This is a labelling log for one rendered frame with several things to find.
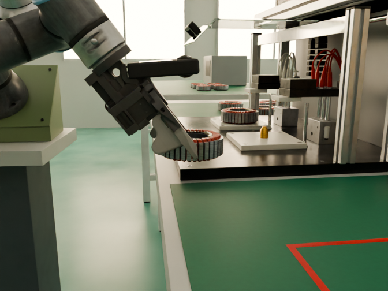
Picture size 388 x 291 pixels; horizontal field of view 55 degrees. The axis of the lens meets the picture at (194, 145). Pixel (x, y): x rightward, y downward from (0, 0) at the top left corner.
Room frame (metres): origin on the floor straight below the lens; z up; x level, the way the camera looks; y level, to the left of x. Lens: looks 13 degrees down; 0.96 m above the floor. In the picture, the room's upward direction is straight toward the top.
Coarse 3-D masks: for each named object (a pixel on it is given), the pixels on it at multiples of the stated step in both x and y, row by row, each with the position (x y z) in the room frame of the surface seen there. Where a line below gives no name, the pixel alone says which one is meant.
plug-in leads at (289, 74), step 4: (292, 52) 1.15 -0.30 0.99; (288, 56) 1.12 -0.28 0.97; (280, 60) 1.15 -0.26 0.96; (292, 60) 1.14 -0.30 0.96; (288, 64) 1.15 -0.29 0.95; (292, 64) 1.11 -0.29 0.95; (280, 68) 1.12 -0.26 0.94; (284, 68) 1.11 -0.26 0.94; (288, 68) 1.14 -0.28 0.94; (292, 68) 1.11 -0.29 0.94; (280, 72) 1.12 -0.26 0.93; (284, 72) 1.10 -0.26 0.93; (288, 72) 1.14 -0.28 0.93; (292, 72) 1.11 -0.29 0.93; (296, 72) 1.14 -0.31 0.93; (280, 76) 1.12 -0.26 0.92; (284, 76) 1.10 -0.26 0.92; (288, 76) 1.14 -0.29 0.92; (292, 76) 1.11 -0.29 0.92; (296, 76) 1.14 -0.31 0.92; (280, 80) 1.12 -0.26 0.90
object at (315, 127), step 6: (312, 120) 0.89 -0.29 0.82; (318, 120) 0.87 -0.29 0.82; (324, 120) 0.86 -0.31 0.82; (330, 120) 0.86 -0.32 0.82; (336, 120) 0.87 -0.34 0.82; (312, 126) 0.88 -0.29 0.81; (318, 126) 0.85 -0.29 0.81; (324, 126) 0.85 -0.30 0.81; (330, 126) 0.85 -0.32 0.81; (312, 132) 0.88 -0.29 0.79; (318, 132) 0.85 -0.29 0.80; (330, 132) 0.85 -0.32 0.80; (312, 138) 0.88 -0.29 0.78; (318, 138) 0.85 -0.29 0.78; (330, 138) 0.85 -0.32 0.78
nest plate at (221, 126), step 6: (210, 120) 1.17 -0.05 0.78; (216, 120) 1.14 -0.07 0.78; (258, 120) 1.14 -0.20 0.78; (216, 126) 1.07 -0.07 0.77; (222, 126) 1.03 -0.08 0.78; (228, 126) 1.03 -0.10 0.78; (234, 126) 1.03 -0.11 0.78; (240, 126) 1.03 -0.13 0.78; (246, 126) 1.03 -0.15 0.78; (252, 126) 1.04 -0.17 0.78; (258, 126) 1.04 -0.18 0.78; (270, 126) 1.04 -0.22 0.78
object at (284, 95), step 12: (288, 84) 0.85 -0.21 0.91; (300, 84) 0.85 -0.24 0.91; (312, 84) 0.85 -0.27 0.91; (276, 96) 0.86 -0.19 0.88; (288, 96) 0.85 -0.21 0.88; (300, 96) 0.84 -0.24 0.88; (312, 96) 0.85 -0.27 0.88; (324, 96) 0.85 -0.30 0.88; (336, 96) 0.85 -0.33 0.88; (324, 108) 0.88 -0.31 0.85
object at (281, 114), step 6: (276, 108) 1.14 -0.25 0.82; (282, 108) 1.10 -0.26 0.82; (288, 108) 1.10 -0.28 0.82; (294, 108) 1.10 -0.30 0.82; (276, 114) 1.14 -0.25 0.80; (282, 114) 1.09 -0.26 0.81; (288, 114) 1.09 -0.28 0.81; (294, 114) 1.09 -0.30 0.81; (276, 120) 1.13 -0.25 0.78; (282, 120) 1.09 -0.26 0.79; (288, 120) 1.09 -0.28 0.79; (294, 120) 1.09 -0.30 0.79; (282, 126) 1.09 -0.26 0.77
